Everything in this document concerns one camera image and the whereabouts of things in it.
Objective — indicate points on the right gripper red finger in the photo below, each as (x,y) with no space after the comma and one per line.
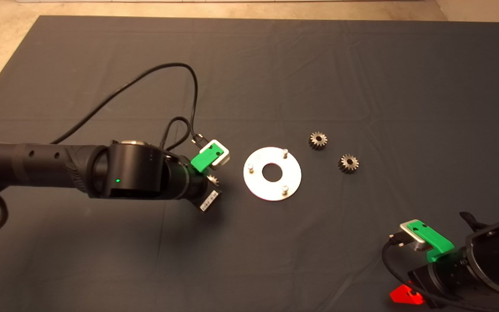
(405,295)

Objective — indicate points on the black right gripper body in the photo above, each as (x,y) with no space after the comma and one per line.
(442,279)

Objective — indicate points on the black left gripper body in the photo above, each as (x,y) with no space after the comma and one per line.
(202,190)

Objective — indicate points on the steel planetary gear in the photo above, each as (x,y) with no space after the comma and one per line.
(213,179)
(345,167)
(314,143)

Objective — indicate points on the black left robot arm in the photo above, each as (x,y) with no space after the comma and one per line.
(59,169)

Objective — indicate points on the round metal carrier plate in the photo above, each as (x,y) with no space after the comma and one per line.
(258,186)

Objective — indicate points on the dark grey table cloth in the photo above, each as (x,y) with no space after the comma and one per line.
(275,65)

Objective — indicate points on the green left camera mount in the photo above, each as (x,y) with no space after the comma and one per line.
(202,159)

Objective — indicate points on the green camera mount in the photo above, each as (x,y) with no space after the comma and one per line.
(431,238)
(202,159)

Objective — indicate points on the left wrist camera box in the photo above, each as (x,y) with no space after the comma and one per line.
(223,158)

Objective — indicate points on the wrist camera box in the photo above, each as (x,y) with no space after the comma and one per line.
(409,236)
(223,158)

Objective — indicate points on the green right camera mount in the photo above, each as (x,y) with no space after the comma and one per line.
(431,238)

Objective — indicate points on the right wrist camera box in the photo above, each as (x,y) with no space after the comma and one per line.
(409,236)

